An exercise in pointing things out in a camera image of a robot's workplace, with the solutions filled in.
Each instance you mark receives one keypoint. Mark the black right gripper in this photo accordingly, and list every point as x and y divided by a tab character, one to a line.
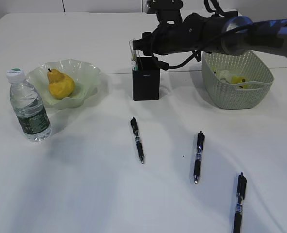
165	40

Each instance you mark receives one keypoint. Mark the black pen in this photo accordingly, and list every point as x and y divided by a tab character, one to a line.
198	156
241	191
138	142

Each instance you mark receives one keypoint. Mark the yellow utility knife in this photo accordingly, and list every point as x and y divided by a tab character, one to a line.
134	55

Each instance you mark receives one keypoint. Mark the yellow white waste paper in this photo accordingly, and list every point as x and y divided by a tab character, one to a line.
225	77

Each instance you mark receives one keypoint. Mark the teal utility knife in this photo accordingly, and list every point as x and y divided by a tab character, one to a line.
134	65

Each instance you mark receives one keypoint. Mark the green plastic woven basket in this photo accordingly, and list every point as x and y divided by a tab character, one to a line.
229	97

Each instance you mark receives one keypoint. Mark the clear plastic water bottle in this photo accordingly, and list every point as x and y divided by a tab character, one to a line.
28	106

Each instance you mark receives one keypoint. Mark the clear plastic ruler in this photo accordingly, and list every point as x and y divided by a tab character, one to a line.
131	48

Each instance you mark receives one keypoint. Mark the green glass wavy plate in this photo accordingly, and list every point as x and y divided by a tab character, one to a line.
84	74

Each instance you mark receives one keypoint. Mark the yellow pear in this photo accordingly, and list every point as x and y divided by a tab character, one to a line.
60	84

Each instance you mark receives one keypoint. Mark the black square pen holder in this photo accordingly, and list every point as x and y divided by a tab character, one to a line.
145	80

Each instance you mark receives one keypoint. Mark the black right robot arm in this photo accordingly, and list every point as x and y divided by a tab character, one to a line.
226	35

